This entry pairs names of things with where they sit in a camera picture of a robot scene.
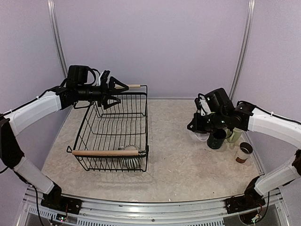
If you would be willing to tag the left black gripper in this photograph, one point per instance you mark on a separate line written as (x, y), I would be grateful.
(105, 93)

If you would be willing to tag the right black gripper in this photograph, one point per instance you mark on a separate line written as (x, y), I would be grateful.
(197, 127)

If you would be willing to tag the white ceramic bowl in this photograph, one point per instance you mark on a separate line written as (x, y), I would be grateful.
(199, 137)

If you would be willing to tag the dark green mug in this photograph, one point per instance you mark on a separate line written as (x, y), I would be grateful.
(216, 139)

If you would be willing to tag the light green mug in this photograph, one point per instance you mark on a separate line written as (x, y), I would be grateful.
(233, 135)

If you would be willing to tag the black wire dish rack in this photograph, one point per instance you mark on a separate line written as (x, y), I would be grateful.
(102, 131)

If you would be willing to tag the white brown cup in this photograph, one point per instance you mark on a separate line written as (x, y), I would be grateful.
(244, 152)

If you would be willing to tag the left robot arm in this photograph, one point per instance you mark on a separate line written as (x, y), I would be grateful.
(83, 83)

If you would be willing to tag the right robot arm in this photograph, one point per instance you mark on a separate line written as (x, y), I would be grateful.
(216, 111)

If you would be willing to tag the black white striped bowl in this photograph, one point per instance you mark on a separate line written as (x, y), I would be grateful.
(131, 163)

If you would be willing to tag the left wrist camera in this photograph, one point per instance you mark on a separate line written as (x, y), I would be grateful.
(103, 77)

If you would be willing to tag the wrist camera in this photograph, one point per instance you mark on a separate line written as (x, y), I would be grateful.
(103, 77)
(201, 105)

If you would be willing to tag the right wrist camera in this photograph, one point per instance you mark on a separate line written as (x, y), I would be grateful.
(201, 105)

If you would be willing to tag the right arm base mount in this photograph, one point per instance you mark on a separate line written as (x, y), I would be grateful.
(249, 200)

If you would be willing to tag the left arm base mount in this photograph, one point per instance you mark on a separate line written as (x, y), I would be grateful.
(56, 201)

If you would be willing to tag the right aluminium corner post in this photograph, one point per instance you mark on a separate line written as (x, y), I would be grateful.
(243, 48)

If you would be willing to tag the aluminium front rail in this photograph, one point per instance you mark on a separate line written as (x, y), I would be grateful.
(95, 212)

